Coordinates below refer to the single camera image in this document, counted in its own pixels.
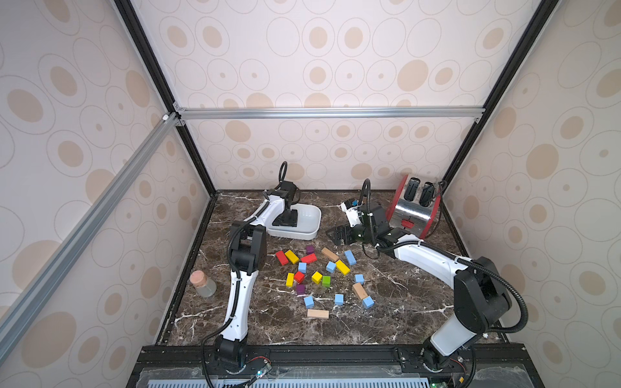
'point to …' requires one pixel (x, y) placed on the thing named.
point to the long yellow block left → (292, 256)
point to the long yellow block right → (342, 267)
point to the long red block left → (282, 258)
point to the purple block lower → (300, 289)
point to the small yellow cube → (316, 277)
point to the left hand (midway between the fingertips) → (294, 219)
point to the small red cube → (299, 276)
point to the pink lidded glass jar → (204, 286)
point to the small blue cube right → (359, 278)
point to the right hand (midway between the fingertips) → (345, 226)
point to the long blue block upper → (351, 259)
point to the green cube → (326, 281)
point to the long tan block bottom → (316, 313)
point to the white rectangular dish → (308, 226)
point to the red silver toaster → (414, 205)
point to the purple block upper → (310, 249)
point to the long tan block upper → (332, 256)
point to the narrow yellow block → (289, 279)
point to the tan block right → (360, 290)
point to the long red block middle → (309, 259)
